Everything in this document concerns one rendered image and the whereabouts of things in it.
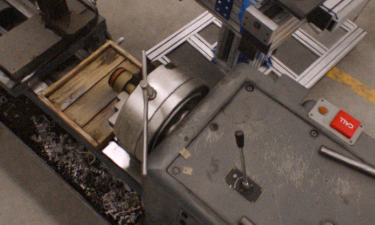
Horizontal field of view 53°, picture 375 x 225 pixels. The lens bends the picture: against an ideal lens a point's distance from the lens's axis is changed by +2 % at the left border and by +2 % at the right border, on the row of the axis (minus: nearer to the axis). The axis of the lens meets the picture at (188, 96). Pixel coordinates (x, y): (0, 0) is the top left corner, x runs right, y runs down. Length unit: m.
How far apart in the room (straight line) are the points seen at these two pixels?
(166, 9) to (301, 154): 2.11
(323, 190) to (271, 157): 0.14
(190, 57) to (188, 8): 0.65
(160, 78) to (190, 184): 0.32
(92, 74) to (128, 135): 0.48
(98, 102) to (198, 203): 0.68
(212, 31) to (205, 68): 0.30
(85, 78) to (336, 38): 1.80
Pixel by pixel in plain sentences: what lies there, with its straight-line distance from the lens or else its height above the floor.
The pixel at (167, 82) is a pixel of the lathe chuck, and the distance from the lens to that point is 1.05.
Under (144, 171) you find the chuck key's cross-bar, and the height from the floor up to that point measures 1.30.
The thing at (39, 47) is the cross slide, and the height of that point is 0.97.
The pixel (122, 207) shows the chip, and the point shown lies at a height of 0.57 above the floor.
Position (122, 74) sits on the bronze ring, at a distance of 1.20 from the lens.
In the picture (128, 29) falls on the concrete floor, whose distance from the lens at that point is 2.79.
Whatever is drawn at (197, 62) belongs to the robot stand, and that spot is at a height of 0.21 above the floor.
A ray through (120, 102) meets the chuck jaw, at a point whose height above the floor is 1.10.
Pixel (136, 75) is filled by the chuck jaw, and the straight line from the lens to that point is 1.18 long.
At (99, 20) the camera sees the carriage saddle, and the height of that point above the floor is 0.93.
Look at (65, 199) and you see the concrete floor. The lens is 2.25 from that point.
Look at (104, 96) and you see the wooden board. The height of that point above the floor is 0.88.
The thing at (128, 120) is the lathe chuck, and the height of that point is 1.18.
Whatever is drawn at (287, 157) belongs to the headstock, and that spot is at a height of 1.25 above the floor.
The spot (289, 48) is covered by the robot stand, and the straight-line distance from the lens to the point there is 2.58.
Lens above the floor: 2.12
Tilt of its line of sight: 59 degrees down
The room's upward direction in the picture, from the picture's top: 9 degrees clockwise
